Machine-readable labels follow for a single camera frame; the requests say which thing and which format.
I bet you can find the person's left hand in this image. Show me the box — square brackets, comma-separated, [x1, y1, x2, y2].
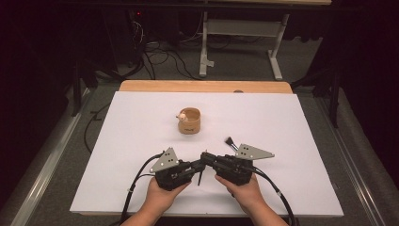
[145, 178, 192, 212]

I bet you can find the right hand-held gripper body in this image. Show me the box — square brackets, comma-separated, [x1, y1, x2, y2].
[215, 143, 276, 186]

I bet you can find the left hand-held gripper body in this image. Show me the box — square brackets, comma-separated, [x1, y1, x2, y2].
[150, 147, 194, 191]

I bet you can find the black cable on floor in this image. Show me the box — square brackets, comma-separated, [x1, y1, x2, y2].
[83, 103, 111, 154]

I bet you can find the right hand-held gripper black cable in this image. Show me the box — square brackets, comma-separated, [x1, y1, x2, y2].
[250, 168, 299, 226]

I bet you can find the white table cover sheet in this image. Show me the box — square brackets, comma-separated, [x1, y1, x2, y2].
[69, 90, 344, 218]

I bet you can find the aluminium floor rail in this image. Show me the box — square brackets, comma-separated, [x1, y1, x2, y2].
[8, 89, 92, 226]
[315, 95, 388, 226]

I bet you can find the left hand-held gripper black cable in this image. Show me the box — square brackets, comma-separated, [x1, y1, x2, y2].
[119, 152, 165, 226]

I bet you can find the bundle of black floor cables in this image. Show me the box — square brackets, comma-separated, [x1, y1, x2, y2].
[125, 18, 201, 81]

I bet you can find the black makeup brush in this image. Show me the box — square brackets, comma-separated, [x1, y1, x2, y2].
[224, 136, 239, 151]

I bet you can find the hand-held gripper black cable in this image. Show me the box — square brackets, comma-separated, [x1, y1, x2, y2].
[250, 168, 299, 226]
[119, 152, 165, 226]

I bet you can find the person's right hand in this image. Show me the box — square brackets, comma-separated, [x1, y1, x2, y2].
[215, 175, 267, 215]

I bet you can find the round wooden pen holder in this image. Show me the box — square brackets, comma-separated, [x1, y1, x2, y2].
[175, 106, 201, 136]

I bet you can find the white metal desk frame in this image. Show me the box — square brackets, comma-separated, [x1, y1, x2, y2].
[199, 0, 332, 81]

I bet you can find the black metal stand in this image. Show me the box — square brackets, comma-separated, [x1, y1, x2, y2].
[290, 67, 342, 129]
[71, 59, 99, 118]

